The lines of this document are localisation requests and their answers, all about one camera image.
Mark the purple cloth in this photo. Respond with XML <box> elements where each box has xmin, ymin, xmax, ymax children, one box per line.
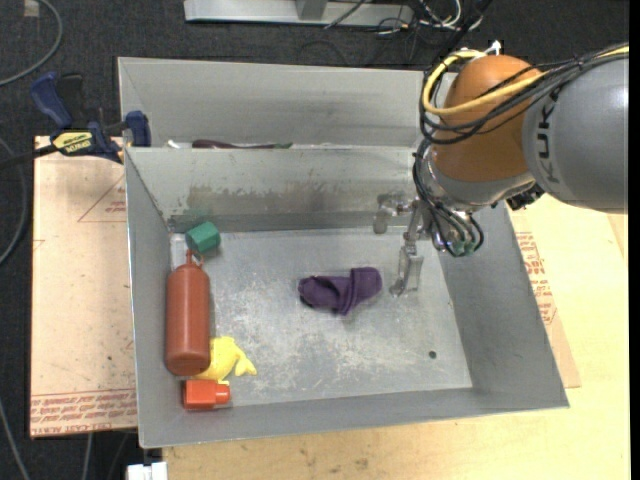
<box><xmin>297</xmin><ymin>266</ymin><xmax>384</xmax><ymax>317</ymax></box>

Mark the grey metal bin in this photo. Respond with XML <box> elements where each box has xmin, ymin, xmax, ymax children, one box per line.
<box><xmin>117</xmin><ymin>56</ymin><xmax>571</xmax><ymax>450</ymax></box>

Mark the yellow toy animal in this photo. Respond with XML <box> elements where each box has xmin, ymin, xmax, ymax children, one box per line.
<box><xmin>194</xmin><ymin>336</ymin><xmax>259</xmax><ymax>387</ymax></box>

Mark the orange-red block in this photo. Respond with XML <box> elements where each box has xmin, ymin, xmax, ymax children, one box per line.
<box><xmin>180</xmin><ymin>378</ymin><xmax>232</xmax><ymax>411</ymax></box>

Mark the green cup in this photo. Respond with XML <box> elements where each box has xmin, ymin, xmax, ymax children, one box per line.
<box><xmin>184</xmin><ymin>220</ymin><xmax>222</xmax><ymax>258</ymax></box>

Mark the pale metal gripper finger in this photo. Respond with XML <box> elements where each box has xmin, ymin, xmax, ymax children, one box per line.
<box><xmin>389</xmin><ymin>246</ymin><xmax>425</xmax><ymax>298</ymax></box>
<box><xmin>372</xmin><ymin>192</ymin><xmax>413</xmax><ymax>235</ymax></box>

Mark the red-brown plastic bottle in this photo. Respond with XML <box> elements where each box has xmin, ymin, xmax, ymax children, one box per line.
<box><xmin>164</xmin><ymin>249</ymin><xmax>212</xmax><ymax>377</ymax></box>

